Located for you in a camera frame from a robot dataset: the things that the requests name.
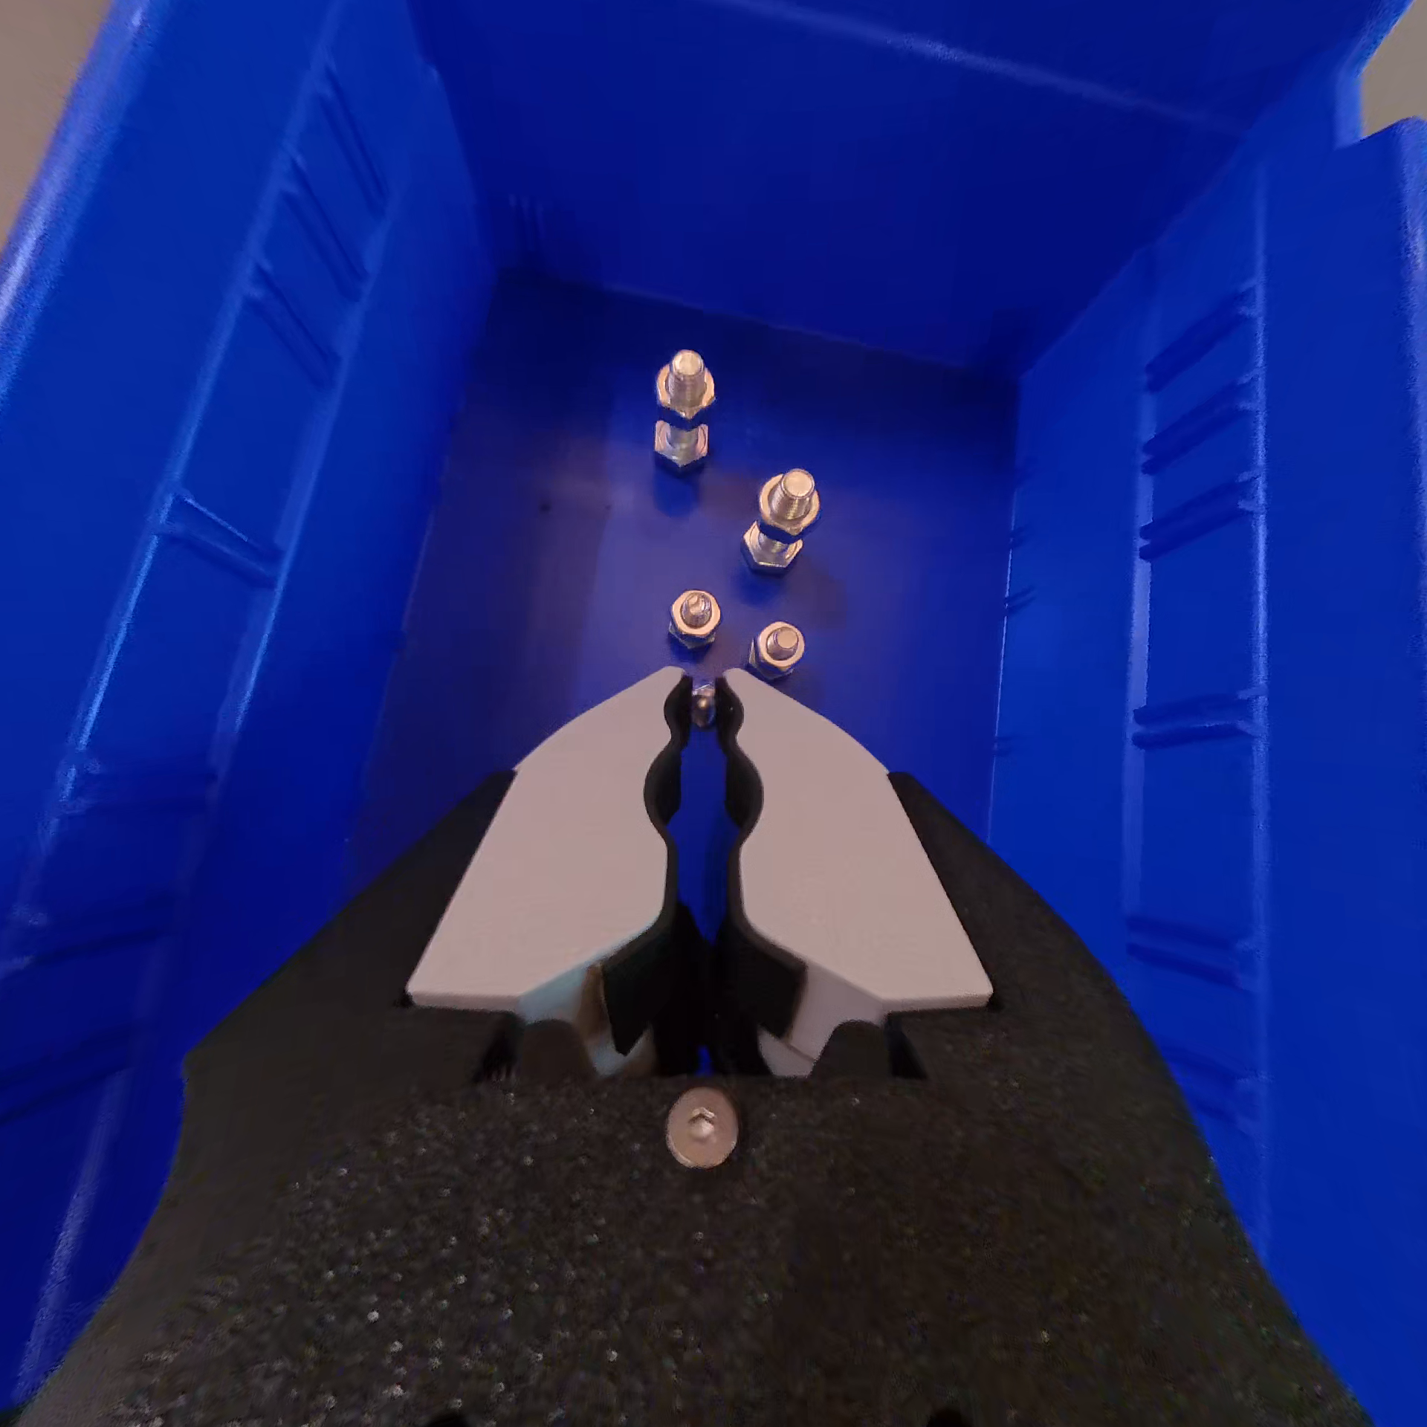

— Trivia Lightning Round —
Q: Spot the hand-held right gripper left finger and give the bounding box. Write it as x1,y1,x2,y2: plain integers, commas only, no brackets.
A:
406,667,696,1051

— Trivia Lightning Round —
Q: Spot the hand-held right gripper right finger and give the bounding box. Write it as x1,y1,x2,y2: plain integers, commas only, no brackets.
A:
718,667,998,1051

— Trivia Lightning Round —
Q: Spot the blue plastic bin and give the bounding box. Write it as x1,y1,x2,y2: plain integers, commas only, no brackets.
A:
0,0,1427,1427

